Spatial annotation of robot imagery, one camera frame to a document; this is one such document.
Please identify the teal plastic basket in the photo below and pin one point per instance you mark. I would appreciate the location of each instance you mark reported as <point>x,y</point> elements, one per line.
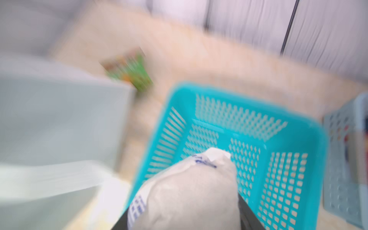
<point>280,156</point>

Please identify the white insulated delivery bag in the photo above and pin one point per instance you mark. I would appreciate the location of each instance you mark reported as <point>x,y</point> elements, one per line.
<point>62,131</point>

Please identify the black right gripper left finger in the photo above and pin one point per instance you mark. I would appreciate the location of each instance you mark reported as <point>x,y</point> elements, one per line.
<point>122,223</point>

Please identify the light blue plastic basket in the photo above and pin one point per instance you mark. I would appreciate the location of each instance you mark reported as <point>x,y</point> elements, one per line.
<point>345,191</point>

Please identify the white ice pack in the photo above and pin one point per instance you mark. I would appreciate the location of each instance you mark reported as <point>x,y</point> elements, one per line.
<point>197,193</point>

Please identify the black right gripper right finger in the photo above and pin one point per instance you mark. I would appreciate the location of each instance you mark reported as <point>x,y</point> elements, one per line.
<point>248,219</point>

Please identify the green corn chips packet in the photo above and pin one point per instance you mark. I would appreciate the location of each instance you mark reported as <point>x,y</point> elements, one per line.
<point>130,68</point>

